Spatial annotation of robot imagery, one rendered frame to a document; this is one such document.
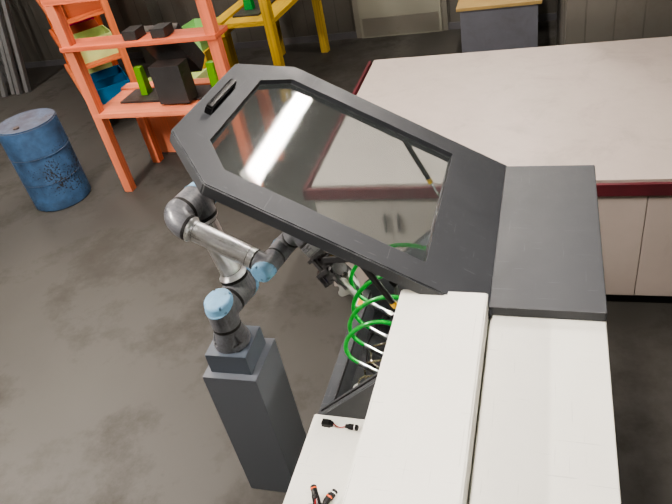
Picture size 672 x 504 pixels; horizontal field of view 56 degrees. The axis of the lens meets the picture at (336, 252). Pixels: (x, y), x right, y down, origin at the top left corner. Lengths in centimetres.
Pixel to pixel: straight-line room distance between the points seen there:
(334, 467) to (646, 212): 216
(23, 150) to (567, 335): 504
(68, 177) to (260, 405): 383
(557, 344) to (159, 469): 241
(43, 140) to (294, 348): 311
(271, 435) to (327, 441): 78
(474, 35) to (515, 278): 478
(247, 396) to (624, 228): 208
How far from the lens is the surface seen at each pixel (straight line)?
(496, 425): 145
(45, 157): 597
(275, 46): 673
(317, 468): 203
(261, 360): 264
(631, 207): 349
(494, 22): 632
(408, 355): 148
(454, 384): 142
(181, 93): 531
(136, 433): 374
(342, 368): 231
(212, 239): 223
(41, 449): 398
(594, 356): 160
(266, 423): 278
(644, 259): 370
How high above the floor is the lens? 263
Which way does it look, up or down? 36 degrees down
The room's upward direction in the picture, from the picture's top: 12 degrees counter-clockwise
